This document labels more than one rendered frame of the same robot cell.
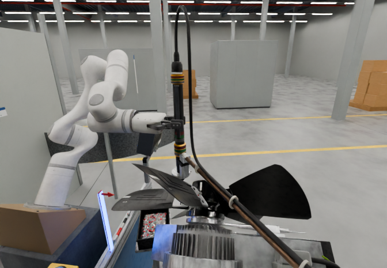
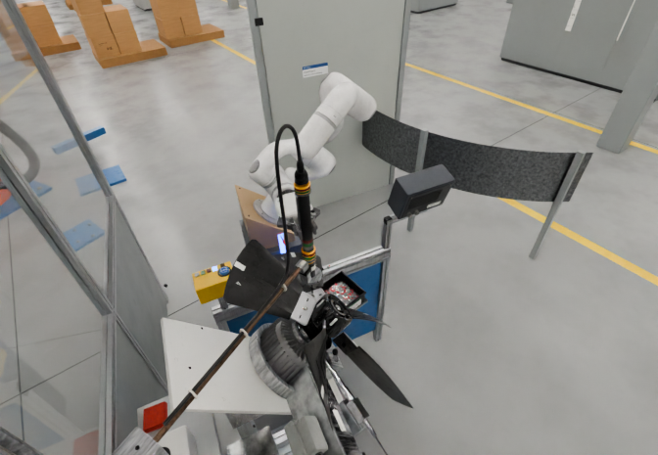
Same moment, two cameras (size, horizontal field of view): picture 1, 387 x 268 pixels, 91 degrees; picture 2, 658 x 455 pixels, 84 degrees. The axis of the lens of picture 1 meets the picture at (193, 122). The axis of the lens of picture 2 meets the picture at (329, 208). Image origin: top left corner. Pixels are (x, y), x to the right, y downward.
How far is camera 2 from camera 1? 87 cm
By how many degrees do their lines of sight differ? 55
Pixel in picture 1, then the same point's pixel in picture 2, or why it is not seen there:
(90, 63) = (325, 87)
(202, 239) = (273, 341)
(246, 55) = not seen: outside the picture
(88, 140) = (318, 169)
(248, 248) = (305, 389)
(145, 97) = (633, 55)
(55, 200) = (271, 211)
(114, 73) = (308, 127)
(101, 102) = (254, 171)
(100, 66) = not seen: hidden behind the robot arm
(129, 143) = (453, 168)
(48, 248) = not seen: hidden behind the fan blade
